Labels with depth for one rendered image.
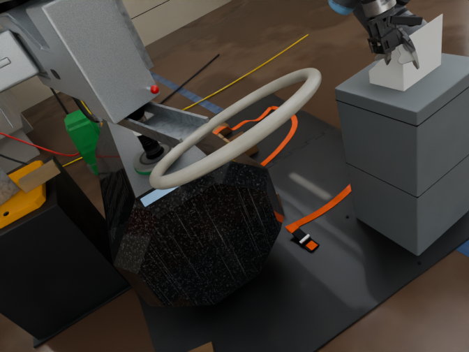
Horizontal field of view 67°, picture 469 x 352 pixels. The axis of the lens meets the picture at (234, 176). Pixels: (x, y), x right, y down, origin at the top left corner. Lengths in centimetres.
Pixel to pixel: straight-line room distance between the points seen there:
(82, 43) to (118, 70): 14
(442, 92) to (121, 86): 114
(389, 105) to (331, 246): 89
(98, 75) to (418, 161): 121
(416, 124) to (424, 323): 86
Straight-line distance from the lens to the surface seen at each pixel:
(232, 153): 66
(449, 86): 153
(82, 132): 344
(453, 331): 183
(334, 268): 196
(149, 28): 698
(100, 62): 131
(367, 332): 180
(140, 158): 159
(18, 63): 197
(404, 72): 149
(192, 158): 152
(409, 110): 142
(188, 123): 122
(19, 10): 184
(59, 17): 127
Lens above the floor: 163
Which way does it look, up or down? 37 degrees down
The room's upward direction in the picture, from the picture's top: 23 degrees counter-clockwise
